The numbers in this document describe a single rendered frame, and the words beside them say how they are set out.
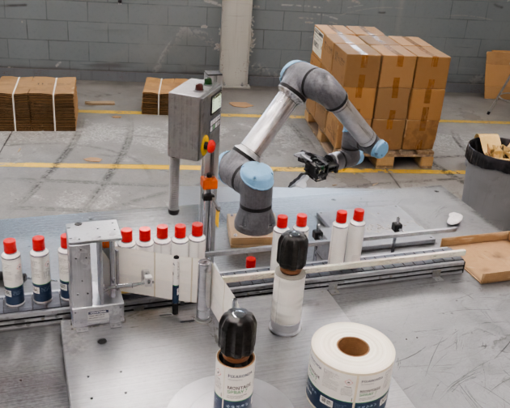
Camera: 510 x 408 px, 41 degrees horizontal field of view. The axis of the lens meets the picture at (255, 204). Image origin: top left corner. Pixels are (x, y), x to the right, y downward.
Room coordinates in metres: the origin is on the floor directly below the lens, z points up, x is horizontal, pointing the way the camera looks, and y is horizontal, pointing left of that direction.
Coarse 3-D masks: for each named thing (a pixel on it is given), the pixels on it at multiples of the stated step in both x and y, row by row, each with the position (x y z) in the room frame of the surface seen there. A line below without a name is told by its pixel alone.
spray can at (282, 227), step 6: (282, 216) 1.90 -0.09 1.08; (282, 222) 1.88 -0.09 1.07; (276, 228) 1.89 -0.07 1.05; (282, 228) 1.88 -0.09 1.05; (288, 228) 1.90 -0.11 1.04; (276, 234) 1.88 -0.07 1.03; (276, 240) 1.88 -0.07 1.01; (276, 246) 1.88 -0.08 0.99; (276, 252) 1.87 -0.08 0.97; (270, 258) 1.90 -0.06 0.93; (270, 264) 1.89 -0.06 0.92; (276, 264) 1.87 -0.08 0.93
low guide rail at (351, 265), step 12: (444, 252) 2.06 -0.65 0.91; (456, 252) 2.07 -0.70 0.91; (336, 264) 1.92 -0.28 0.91; (348, 264) 1.93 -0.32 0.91; (360, 264) 1.95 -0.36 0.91; (372, 264) 1.96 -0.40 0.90; (384, 264) 1.98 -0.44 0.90; (228, 276) 1.80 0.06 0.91; (240, 276) 1.81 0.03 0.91; (252, 276) 1.82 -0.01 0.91; (264, 276) 1.83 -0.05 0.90
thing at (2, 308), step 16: (384, 256) 2.06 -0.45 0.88; (400, 256) 2.07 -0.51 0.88; (240, 272) 1.89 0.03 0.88; (320, 272) 1.92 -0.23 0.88; (336, 272) 1.93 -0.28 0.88; (352, 272) 1.94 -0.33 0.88; (0, 304) 1.62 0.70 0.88; (32, 304) 1.64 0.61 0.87; (48, 304) 1.63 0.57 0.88; (64, 304) 1.64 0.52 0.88
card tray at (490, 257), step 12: (444, 240) 2.25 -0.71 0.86; (456, 240) 2.27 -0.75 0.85; (468, 240) 2.29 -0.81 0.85; (480, 240) 2.31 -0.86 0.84; (492, 240) 2.33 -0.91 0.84; (504, 240) 2.34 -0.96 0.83; (468, 252) 2.23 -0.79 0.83; (480, 252) 2.23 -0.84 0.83; (492, 252) 2.24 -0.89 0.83; (504, 252) 2.25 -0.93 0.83; (468, 264) 2.13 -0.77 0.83; (480, 264) 2.14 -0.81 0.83; (492, 264) 2.15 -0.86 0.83; (504, 264) 2.15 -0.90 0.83; (480, 276) 2.05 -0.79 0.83; (492, 276) 2.02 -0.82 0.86; (504, 276) 2.04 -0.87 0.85
